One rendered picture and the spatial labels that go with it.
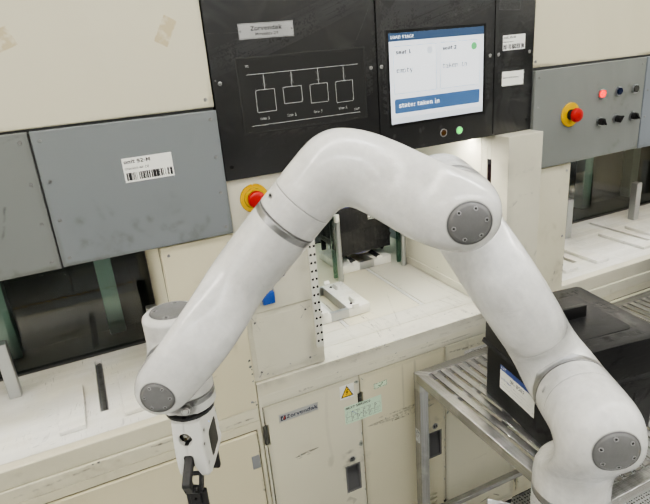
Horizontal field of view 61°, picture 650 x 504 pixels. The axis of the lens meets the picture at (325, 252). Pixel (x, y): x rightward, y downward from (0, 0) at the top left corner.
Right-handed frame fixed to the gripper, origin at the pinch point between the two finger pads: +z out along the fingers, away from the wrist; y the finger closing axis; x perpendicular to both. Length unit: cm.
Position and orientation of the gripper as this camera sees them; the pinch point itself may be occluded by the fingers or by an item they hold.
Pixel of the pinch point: (205, 482)
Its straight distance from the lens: 100.3
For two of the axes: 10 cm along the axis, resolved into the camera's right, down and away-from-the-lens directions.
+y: 0.0, -3.5, 9.4
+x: -10.0, 0.8, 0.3
